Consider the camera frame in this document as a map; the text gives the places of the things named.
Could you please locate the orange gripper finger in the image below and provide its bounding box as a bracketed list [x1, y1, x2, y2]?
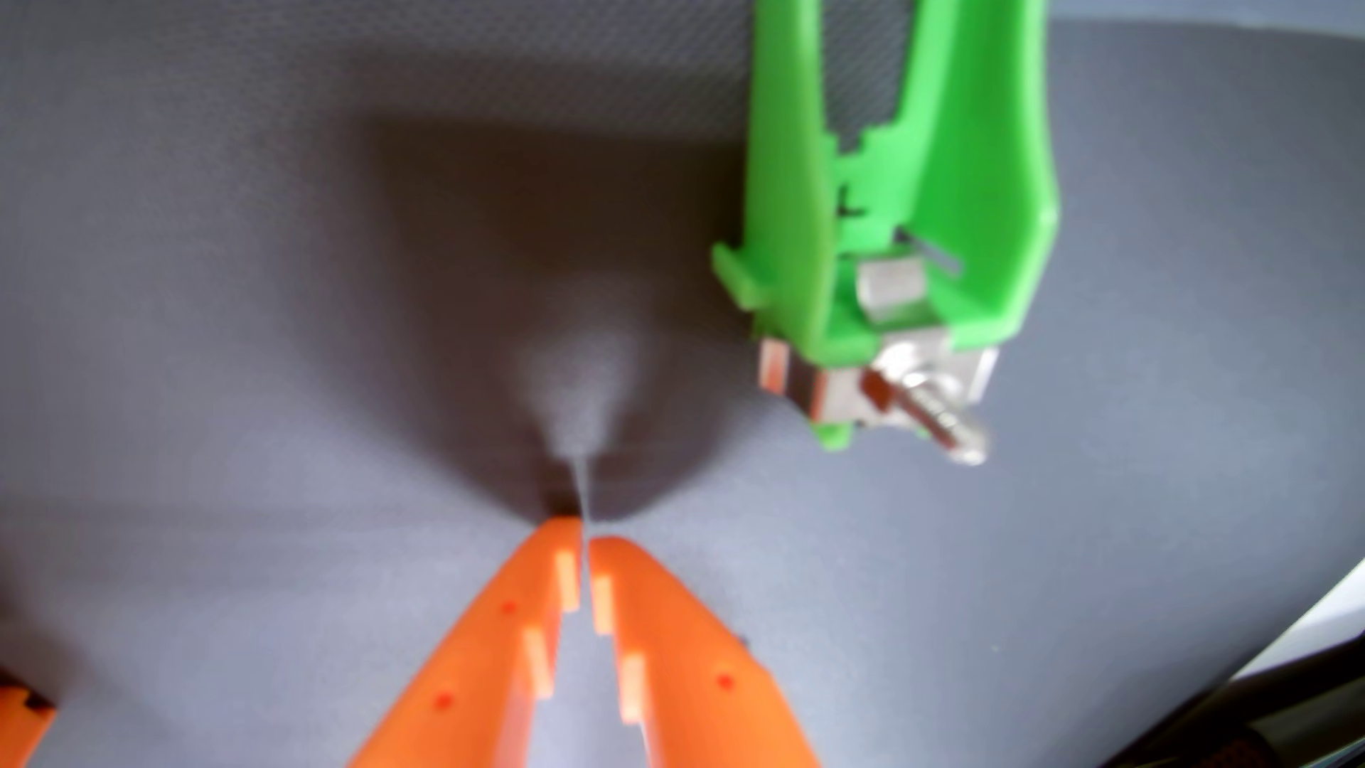
[346, 519, 584, 768]
[589, 536, 823, 768]

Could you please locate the green battery holder with bolt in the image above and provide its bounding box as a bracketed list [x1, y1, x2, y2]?
[711, 0, 1062, 467]

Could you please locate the dark grey mat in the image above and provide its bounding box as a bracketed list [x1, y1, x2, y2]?
[0, 0, 1365, 768]

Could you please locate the black laptop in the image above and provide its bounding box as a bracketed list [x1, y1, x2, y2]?
[1103, 634, 1365, 768]

